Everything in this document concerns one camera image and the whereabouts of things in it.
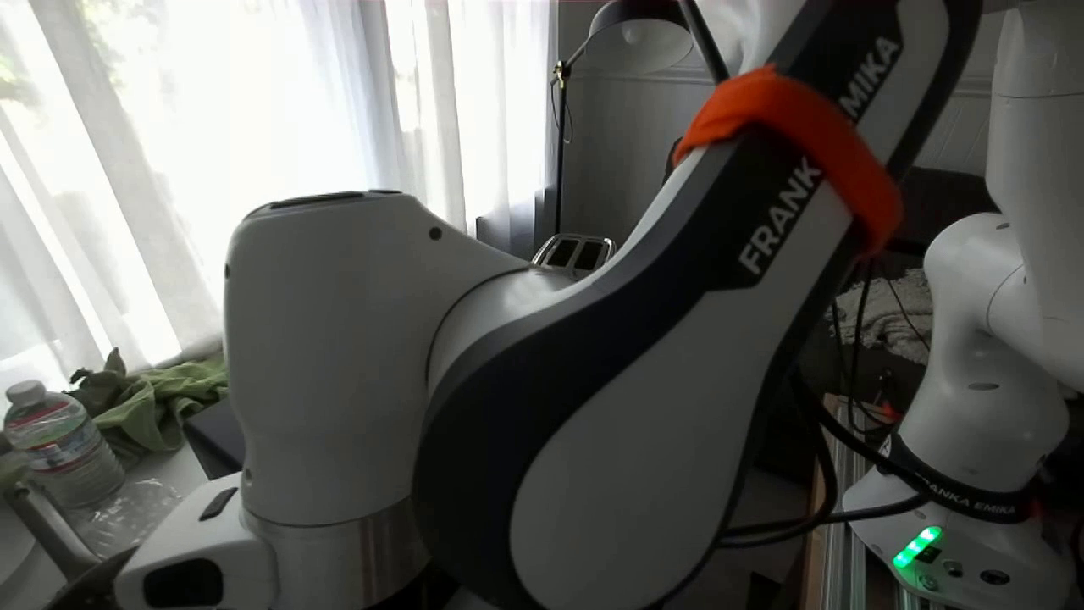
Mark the aluminium frame rail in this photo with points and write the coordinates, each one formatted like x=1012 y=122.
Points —
x=849 y=579

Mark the black lamp stand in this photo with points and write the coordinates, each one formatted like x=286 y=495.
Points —
x=557 y=147

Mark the green leafy object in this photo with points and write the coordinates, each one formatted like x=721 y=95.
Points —
x=157 y=401

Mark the black sofa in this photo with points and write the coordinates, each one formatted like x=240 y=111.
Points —
x=944 y=209

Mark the white crumpled cloth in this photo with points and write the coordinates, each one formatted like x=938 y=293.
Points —
x=898 y=340

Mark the white sheer curtain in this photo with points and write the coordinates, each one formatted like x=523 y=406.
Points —
x=283 y=114

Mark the silver chrome slot toaster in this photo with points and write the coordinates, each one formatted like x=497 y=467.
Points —
x=572 y=252

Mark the clear plastic water bottle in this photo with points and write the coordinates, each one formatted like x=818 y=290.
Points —
x=61 y=447

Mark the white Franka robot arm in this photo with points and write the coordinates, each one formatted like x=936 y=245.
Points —
x=341 y=340

